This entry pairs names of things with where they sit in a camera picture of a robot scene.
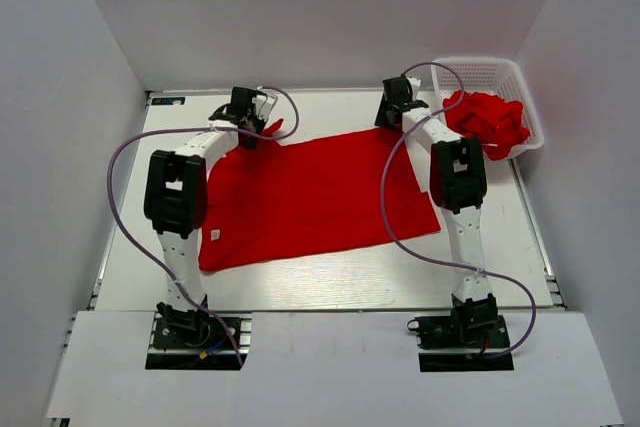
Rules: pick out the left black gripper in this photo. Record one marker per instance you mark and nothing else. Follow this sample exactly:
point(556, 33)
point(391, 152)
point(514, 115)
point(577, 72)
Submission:
point(261, 123)

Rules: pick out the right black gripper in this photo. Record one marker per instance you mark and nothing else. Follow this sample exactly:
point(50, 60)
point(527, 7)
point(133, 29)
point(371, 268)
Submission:
point(383, 117)

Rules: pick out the red t shirt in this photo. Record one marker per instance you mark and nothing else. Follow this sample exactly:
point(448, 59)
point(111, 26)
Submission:
point(325, 195)

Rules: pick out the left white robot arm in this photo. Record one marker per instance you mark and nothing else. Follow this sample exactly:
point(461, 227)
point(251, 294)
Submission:
point(176, 202)

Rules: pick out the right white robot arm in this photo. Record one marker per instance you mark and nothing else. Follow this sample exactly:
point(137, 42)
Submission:
point(457, 185)

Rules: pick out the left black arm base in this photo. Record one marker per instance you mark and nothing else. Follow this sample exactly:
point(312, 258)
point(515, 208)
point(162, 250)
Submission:
point(207, 348)

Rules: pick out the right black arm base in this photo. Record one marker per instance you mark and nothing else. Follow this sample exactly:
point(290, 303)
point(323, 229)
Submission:
point(441, 348)

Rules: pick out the red t shirts pile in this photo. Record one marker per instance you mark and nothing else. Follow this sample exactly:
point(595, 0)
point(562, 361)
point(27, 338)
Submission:
point(497, 123)

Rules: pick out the black table label sticker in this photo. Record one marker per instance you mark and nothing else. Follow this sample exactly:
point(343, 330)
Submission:
point(168, 101)

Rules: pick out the white plastic basket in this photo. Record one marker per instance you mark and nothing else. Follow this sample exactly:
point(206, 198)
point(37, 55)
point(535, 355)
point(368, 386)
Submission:
point(501, 77)

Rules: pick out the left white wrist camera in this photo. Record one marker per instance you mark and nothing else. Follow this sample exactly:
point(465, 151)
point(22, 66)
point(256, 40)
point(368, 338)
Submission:
point(264, 103)

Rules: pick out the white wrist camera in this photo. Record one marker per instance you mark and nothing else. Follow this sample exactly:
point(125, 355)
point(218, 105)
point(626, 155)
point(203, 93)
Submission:
point(264, 103)
point(415, 84)

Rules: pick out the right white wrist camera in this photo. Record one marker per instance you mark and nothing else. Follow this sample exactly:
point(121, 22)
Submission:
point(415, 84)

